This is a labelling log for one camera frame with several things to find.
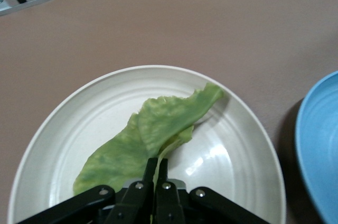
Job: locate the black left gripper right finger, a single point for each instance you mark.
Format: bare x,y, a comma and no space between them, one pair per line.
169,203

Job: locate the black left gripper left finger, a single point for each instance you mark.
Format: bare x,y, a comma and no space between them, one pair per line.
137,200

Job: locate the green lettuce leaf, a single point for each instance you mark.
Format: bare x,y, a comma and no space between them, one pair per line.
158,118

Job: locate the beige round plate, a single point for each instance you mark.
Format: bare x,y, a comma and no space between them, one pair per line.
66,134

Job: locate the blue round plate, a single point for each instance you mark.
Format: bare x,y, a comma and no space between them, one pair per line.
322,142

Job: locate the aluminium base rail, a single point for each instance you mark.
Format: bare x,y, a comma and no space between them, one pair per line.
16,7

